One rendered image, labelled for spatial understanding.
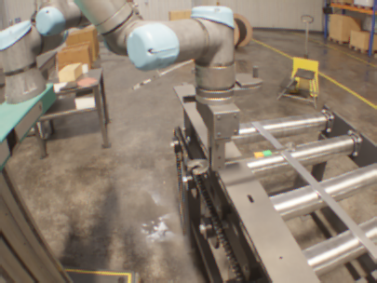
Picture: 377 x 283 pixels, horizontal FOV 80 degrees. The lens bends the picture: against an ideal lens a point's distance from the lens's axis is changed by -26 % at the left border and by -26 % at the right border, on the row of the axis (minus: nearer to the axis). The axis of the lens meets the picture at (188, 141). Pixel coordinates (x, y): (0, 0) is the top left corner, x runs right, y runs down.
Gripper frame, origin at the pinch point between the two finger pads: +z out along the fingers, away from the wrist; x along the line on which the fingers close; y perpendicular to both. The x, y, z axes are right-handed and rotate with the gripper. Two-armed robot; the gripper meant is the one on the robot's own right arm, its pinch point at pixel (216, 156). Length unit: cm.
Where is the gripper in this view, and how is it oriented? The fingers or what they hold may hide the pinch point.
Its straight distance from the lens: 61.5
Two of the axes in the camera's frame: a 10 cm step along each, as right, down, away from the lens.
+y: -9.7, 1.5, -1.6
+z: 0.5, 8.6, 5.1
